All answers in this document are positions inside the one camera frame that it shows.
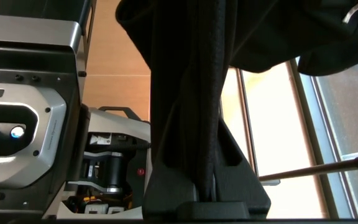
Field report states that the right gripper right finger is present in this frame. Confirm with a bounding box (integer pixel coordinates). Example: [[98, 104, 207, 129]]
[[213, 117, 272, 219]]

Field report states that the black clothes rack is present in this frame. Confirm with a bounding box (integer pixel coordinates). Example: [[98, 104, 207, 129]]
[[234, 67, 358, 187]]

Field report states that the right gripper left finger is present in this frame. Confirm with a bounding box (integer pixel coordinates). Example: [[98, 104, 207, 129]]
[[142, 155, 199, 219]]

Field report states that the window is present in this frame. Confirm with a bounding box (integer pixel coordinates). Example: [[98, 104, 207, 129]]
[[287, 57, 358, 218]]

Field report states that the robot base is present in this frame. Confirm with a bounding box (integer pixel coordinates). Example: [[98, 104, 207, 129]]
[[0, 0, 152, 220]]

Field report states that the black garment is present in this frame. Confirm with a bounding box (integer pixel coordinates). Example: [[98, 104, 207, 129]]
[[115, 0, 304, 202]]

